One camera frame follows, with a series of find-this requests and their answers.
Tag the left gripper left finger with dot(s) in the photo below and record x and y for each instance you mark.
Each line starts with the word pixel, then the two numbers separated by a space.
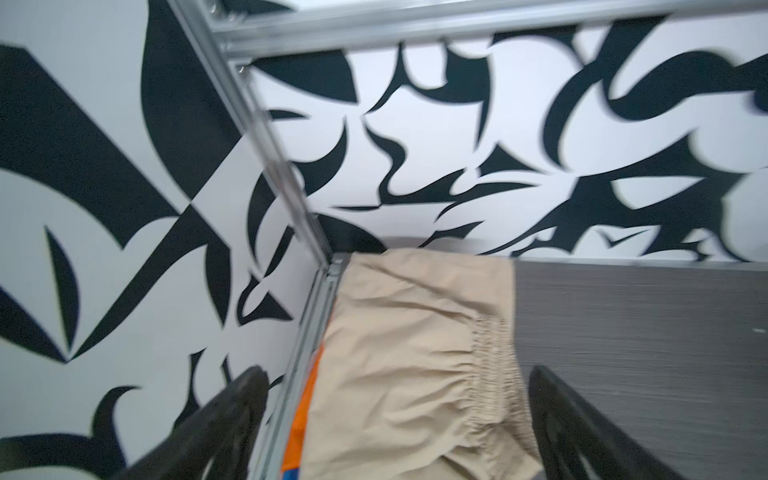
pixel 216 442

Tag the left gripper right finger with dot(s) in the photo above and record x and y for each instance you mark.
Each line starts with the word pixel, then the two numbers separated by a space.
pixel 576 441

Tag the rainbow coloured shorts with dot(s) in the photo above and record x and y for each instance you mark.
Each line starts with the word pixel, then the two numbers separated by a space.
pixel 290 469

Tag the beige shorts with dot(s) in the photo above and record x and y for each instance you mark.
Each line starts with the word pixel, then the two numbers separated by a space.
pixel 418 377

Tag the aluminium frame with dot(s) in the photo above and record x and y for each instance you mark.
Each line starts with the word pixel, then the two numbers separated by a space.
pixel 614 151

